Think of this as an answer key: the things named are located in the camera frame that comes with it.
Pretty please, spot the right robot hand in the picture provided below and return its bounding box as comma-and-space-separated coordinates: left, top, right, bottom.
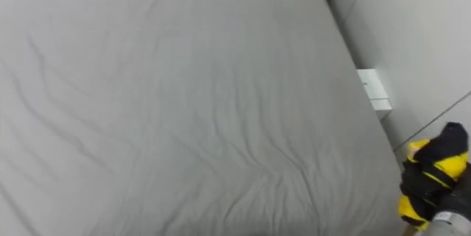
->
432, 161, 471, 218

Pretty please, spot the yellow and black garment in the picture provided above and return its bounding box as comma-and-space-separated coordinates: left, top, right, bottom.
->
397, 121, 471, 232

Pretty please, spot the white block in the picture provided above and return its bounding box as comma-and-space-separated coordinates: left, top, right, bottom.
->
355, 68, 394, 120

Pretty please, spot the grey bed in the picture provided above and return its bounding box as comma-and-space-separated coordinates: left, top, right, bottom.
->
0, 0, 406, 236

